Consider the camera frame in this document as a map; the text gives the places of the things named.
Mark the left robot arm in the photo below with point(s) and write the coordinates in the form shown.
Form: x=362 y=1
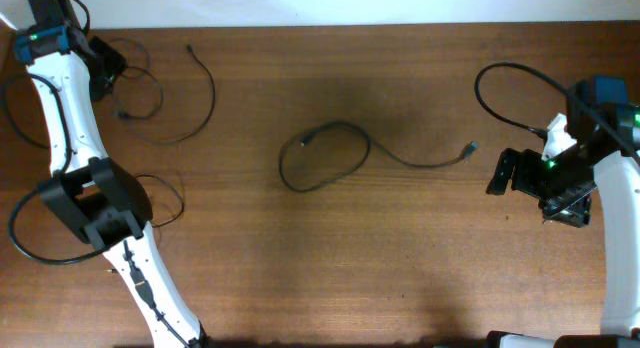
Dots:
x=97 y=200

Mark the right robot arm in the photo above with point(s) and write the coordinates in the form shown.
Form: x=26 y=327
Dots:
x=592 y=148

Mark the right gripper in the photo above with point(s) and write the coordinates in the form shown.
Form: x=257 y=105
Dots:
x=570 y=208

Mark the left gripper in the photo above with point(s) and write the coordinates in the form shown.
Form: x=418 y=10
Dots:
x=103 y=50

